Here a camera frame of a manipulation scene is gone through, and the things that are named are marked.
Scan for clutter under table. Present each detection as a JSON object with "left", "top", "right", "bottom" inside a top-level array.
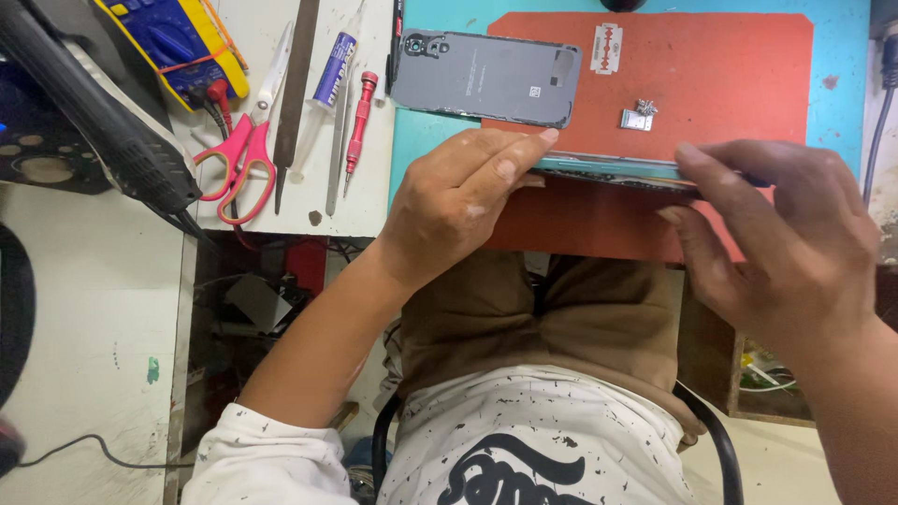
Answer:
[{"left": 188, "top": 235, "right": 374, "bottom": 429}]

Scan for yellow and blue multimeter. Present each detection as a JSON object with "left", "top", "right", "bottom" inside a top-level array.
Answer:
[{"left": 91, "top": 0, "right": 251, "bottom": 113}]

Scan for black perforated plate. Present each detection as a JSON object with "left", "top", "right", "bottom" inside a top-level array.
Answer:
[{"left": 0, "top": 66, "right": 115, "bottom": 197}]

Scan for pink-handled scissors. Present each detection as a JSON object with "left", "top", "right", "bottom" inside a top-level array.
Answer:
[{"left": 192, "top": 21, "right": 296, "bottom": 227}]

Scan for grey phone back cover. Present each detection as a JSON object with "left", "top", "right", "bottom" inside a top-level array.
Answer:
[{"left": 389, "top": 28, "right": 583, "bottom": 130}]

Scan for orange work mat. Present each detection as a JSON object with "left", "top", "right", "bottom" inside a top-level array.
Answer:
[{"left": 480, "top": 10, "right": 816, "bottom": 265}]

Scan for dark metal file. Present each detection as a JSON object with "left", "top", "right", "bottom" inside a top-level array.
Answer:
[{"left": 272, "top": 0, "right": 322, "bottom": 216}]

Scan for white speckled shirt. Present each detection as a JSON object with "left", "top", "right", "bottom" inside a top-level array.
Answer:
[{"left": 180, "top": 363, "right": 697, "bottom": 505}]

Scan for red multimeter probe lead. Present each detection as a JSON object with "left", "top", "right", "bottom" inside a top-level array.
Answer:
[{"left": 205, "top": 78, "right": 235, "bottom": 137}]

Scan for brown trousers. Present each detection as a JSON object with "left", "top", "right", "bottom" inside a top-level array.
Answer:
[{"left": 393, "top": 249, "right": 706, "bottom": 439}]

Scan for person's right hand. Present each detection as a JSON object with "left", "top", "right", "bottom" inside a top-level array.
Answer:
[{"left": 656, "top": 139, "right": 882, "bottom": 353}]

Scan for thin black floor cable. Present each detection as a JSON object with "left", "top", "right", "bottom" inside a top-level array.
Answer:
[{"left": 17, "top": 433, "right": 195, "bottom": 470}]

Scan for black hot air gun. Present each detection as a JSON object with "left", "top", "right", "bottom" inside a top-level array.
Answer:
[{"left": 0, "top": 0, "right": 213, "bottom": 243}]

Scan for person's left hand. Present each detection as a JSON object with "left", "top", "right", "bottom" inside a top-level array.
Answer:
[{"left": 379, "top": 126, "right": 561, "bottom": 290}]

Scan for silver tweezers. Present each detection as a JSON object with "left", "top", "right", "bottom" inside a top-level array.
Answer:
[{"left": 325, "top": 83, "right": 353, "bottom": 217}]

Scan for glue syringe tube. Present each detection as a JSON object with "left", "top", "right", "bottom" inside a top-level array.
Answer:
[{"left": 288, "top": 0, "right": 367, "bottom": 185}]

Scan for grey power cable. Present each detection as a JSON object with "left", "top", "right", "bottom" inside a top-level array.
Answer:
[{"left": 861, "top": 20, "right": 898, "bottom": 209}]

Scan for red precision screwdriver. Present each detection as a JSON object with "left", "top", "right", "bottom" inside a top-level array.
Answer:
[{"left": 342, "top": 70, "right": 380, "bottom": 200}]

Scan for wooden drawer with clutter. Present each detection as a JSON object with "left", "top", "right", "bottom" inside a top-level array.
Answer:
[{"left": 728, "top": 332, "right": 819, "bottom": 429}]

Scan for razor blade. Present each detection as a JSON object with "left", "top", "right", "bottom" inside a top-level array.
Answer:
[{"left": 589, "top": 22, "right": 624, "bottom": 76}]

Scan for black pen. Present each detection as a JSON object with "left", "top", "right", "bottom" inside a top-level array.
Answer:
[{"left": 384, "top": 0, "right": 406, "bottom": 96}]

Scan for black round stool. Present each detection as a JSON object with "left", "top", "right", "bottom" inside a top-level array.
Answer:
[{"left": 0, "top": 223, "right": 37, "bottom": 409}]

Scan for teal-edged smartphone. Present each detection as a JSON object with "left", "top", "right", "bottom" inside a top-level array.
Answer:
[{"left": 526, "top": 151, "right": 773, "bottom": 195}]

